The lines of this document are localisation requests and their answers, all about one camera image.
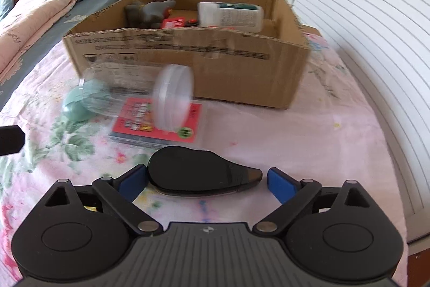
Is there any black oval case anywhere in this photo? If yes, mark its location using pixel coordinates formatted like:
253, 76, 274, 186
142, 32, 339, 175
147, 146, 263, 197

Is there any pink floral bed sheet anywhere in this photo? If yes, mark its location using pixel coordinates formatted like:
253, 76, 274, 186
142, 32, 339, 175
1, 36, 407, 286

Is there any red card game case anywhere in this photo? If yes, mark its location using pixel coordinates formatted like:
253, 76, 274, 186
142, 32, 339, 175
109, 96, 204, 150

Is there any teal round pouch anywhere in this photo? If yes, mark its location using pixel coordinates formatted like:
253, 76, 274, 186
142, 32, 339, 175
61, 79, 106, 122

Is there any clear empty plastic jar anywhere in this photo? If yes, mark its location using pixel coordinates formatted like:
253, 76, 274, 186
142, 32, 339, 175
81, 61, 194, 131

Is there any pink folded quilt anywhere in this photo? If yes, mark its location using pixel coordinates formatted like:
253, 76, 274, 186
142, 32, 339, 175
1, 0, 77, 82

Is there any brown cardboard box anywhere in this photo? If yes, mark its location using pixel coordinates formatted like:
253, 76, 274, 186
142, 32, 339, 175
63, 0, 310, 109

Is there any grey elephant toy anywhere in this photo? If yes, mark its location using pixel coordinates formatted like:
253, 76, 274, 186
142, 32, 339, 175
124, 0, 176, 29

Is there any red toy fire truck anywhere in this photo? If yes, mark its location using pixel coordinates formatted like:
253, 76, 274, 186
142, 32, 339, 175
161, 17, 186, 29

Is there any white pill bottle green label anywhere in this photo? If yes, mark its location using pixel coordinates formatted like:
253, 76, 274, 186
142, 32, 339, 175
198, 2, 264, 33

